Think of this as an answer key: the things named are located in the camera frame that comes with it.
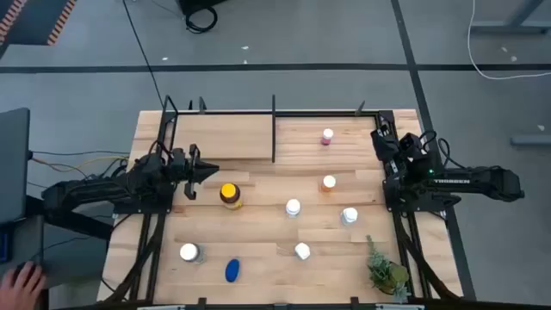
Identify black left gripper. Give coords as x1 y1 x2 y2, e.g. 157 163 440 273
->
174 144 220 202

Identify white bottle blue bands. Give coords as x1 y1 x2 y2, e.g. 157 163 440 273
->
340 207 359 226
294 242 312 261

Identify black floor cable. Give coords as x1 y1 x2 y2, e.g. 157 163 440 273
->
121 0 167 109

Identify small green potted plant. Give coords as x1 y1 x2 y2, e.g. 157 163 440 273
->
364 234 412 305

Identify white aspirin bottle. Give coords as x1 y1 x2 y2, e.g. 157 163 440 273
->
285 198 302 219

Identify black metal shelf frame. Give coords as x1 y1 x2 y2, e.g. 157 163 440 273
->
161 94 277 164

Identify white floor cable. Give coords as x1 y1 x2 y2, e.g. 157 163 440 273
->
467 0 551 82

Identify grey metal table foot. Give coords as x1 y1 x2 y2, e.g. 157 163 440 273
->
469 0 551 35
511 135 551 146

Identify orange-black striped ramp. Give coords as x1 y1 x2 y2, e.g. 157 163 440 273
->
0 0 78 47

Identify clear bottle green label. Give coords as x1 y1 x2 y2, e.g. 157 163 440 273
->
179 242 206 264

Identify blue-capped Tums bottle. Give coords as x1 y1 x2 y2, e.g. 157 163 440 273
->
224 257 241 284

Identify bundle of coloured wires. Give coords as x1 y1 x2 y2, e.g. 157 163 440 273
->
29 149 130 180

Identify grey monitor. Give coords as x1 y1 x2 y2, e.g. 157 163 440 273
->
0 107 32 225

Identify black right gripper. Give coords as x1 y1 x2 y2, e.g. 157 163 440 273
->
371 125 409 176

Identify black table rig frame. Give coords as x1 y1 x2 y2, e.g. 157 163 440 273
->
98 109 466 310

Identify brown bottle yellow cap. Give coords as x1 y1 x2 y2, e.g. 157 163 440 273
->
219 183 243 211

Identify coiled black cable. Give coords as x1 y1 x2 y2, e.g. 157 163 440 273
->
183 6 219 34

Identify black equipment base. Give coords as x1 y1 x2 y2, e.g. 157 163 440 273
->
176 0 229 16

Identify person's hand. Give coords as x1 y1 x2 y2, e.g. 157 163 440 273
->
0 261 47 310

